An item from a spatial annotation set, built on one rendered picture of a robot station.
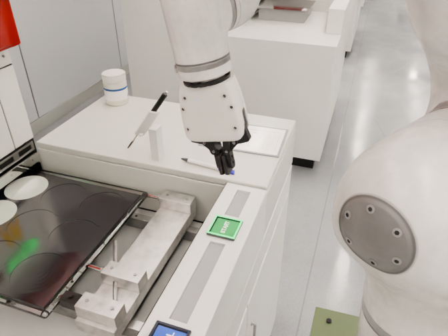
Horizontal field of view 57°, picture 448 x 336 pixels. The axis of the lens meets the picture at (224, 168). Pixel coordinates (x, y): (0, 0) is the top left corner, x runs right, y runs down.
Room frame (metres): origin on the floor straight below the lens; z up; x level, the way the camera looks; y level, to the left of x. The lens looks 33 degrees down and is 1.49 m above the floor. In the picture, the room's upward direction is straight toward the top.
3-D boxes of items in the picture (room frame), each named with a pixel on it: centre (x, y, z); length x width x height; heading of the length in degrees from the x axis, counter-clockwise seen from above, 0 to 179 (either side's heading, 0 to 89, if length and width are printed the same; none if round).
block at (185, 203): (0.77, 0.11, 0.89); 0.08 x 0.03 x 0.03; 71
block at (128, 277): (0.54, 0.19, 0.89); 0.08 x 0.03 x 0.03; 71
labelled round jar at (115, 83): (1.18, 0.33, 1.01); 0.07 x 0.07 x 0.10
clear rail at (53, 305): (0.62, 0.25, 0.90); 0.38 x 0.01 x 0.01; 161
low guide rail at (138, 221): (0.78, 0.25, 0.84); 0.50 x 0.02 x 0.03; 71
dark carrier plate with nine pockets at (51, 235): (0.68, 0.42, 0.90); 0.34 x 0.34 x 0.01; 71
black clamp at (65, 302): (0.48, 0.27, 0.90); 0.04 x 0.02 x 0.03; 71
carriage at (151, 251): (0.61, 0.16, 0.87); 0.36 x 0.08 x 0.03; 161
